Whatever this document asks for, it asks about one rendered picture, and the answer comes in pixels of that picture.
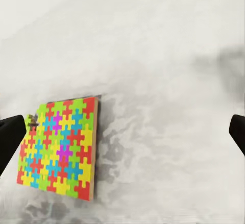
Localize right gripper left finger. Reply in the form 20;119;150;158
0;115;27;176

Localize jigsaw puzzle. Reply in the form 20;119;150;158
17;97;99;201

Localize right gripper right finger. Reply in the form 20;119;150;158
229;114;245;155

